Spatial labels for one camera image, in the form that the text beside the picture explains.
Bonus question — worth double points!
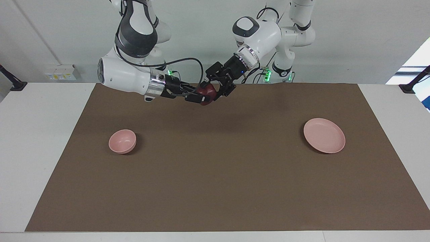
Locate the black clamp mount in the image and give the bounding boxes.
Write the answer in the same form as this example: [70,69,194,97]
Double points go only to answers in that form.
[0,65,28,92]
[399,66,430,94]

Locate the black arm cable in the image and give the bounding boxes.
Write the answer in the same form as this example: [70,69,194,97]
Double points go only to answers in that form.
[116,40,205,86]
[256,6,280,21]

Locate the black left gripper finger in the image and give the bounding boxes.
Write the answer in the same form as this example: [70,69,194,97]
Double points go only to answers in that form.
[213,81,236,100]
[206,62,224,84]

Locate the pink bowl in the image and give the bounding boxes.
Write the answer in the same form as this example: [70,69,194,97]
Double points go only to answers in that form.
[108,129,137,154]

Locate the black left base cable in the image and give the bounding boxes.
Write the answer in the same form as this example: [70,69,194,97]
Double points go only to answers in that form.
[242,66,269,84]

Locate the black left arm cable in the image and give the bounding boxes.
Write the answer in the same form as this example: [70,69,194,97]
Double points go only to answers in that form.
[256,6,280,21]

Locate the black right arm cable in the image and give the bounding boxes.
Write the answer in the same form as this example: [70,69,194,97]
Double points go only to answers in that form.
[116,40,205,86]

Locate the white wall socket box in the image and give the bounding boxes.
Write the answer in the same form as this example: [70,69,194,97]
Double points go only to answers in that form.
[45,64,77,81]

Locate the brown table mat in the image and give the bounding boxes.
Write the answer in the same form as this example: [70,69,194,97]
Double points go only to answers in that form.
[25,83,430,232]

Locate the red apple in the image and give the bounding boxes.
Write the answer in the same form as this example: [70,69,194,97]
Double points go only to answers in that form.
[197,83,216,106]

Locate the pink plate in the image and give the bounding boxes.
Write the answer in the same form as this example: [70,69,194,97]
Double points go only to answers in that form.
[303,118,346,154]

